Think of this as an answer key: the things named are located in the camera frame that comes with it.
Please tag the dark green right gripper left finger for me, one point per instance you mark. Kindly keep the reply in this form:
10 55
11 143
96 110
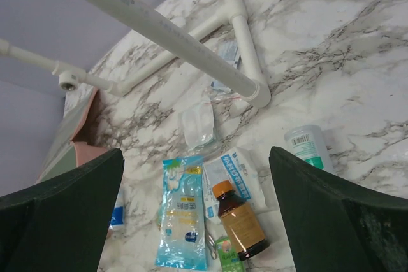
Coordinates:
61 224

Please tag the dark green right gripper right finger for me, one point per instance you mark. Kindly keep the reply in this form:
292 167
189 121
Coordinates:
333 224

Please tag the small white blue bottle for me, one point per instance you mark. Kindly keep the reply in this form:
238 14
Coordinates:
117 219

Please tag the pink medicine kit case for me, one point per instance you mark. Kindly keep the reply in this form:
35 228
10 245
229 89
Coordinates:
73 146

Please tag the clear bottle green label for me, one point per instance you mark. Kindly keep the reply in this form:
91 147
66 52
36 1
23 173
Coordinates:
307 143

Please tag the amber bottle orange cap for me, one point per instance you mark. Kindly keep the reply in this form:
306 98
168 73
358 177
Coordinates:
239 221

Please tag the small green medicine box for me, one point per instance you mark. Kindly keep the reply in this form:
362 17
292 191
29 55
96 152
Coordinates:
229 259

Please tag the white blue gauze packet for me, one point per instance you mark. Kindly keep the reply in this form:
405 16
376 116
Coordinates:
236 166

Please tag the metal scissors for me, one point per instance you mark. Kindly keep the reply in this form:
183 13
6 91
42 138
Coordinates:
210 241

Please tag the blue cotton swab packet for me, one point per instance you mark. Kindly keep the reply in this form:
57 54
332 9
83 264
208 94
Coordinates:
182 220

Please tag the clear zip bag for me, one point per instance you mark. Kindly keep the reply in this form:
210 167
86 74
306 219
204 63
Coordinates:
197 122

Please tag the small blue white sachet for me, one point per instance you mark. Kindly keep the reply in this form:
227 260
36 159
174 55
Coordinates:
230 53

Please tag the white PVC pipe frame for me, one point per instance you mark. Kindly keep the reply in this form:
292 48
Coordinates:
145 20

